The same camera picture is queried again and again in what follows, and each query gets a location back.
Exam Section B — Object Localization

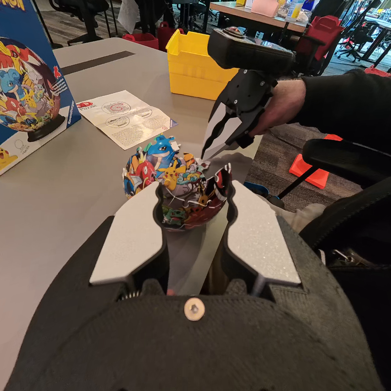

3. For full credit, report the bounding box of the dark tape strip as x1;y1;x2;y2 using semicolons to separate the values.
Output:
62;51;136;76

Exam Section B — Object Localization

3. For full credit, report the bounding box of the person's right forearm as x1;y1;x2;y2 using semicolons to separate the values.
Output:
301;68;391;140

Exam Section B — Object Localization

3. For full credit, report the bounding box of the wooden table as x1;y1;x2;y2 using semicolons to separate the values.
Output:
210;1;310;33

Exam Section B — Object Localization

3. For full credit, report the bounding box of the blue object under table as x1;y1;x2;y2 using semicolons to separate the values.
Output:
244;181;270;200

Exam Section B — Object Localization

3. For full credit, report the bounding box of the person's right hand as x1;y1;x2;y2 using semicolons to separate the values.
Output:
249;80;307;137

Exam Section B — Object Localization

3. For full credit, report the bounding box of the orange traffic cone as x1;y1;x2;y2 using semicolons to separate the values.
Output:
289;134;343;189

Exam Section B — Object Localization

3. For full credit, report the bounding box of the black chair armrest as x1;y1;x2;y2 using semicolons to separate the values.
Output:
277;139;391;200

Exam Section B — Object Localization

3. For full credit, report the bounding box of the white instruction sheet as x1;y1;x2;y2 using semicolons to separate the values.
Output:
76;90;179;151

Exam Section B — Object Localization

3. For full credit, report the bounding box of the red office chair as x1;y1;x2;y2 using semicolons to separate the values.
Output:
294;15;346;77

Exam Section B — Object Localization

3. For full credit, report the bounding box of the person's beige trouser leg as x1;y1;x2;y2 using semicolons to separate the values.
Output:
265;195;326;233

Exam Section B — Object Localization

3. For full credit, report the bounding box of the red plastic basket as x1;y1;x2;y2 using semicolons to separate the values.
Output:
158;21;184;51
122;33;159;51

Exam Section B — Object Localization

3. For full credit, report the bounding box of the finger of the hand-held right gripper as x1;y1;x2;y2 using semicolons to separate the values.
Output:
204;117;242;160
201;100;228;160

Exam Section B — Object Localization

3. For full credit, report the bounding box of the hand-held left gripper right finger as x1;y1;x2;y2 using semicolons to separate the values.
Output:
221;180;302;296

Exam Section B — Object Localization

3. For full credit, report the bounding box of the metal key carabiner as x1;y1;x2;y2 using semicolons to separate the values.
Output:
331;248;362;265

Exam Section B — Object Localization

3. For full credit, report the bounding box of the colourful puzzle ball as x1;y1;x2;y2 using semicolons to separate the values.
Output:
122;135;233;233

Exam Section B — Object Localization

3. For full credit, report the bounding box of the yellow plastic bin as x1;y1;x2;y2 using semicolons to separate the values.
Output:
166;29;241;101

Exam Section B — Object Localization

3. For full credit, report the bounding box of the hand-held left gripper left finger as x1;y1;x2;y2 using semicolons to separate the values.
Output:
89;182;169;295

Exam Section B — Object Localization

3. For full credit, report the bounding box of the blue puzzle box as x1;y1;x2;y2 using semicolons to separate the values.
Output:
0;0;82;177

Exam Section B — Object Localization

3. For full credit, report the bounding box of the pink box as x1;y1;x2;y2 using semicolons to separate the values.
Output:
250;0;280;18

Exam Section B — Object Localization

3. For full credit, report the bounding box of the white hanging paper sheet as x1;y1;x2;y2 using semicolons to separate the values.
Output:
117;0;140;34

